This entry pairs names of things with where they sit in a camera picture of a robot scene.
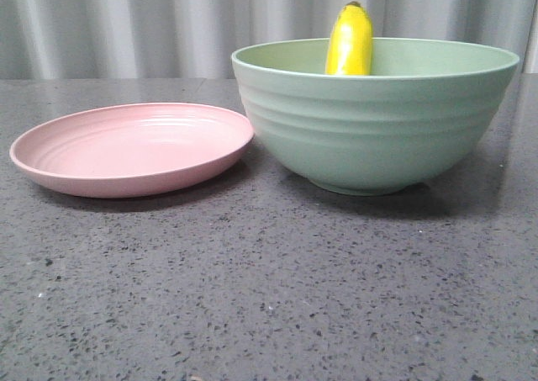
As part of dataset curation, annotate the yellow banana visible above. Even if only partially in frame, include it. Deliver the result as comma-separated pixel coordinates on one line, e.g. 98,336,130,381
324,2,373,75

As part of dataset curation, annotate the pink plate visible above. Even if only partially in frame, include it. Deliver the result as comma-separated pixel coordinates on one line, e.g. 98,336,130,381
10,103,254,198

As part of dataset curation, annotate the green ribbed bowl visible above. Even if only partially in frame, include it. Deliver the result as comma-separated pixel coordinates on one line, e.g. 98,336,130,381
231,38,520,195

